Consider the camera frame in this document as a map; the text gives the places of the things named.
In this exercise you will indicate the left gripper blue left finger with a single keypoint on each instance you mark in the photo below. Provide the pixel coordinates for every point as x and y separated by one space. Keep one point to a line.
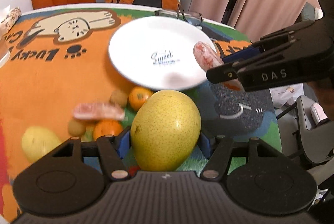
122 143

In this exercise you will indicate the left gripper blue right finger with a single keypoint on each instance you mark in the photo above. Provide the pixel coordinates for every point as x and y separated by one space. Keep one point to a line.
207 145

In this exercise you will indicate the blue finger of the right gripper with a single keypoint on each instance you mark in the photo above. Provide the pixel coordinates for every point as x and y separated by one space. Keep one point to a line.
228 72
244 54

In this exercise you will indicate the large peeled pomelo segment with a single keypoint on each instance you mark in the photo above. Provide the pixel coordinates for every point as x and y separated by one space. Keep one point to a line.
207 59

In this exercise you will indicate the red small fruit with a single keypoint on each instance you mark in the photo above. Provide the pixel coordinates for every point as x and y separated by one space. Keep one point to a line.
133 170

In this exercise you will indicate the orange mandarin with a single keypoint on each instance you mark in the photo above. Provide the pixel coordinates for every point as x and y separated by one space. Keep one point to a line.
107 127
138 96

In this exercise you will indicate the large yellow-green pear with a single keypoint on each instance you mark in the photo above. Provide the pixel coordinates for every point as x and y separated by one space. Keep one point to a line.
165 131

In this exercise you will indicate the smaller yellow pear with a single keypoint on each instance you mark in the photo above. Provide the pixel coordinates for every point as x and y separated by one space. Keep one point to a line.
38 141

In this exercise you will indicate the white plastic bags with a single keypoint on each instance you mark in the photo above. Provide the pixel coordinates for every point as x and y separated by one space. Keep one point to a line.
286 94

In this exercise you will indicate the dark-framed eyeglasses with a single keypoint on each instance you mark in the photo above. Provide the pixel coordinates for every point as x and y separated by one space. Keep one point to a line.
192 18

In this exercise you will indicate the white round plate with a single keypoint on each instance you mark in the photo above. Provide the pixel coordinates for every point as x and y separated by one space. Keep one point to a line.
157 53

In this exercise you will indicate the grey sofa with cushions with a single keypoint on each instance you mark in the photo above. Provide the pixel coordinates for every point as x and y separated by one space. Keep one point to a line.
314 139

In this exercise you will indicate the colourful cat table mat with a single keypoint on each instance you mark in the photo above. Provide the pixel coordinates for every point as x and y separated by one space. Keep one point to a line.
41 83

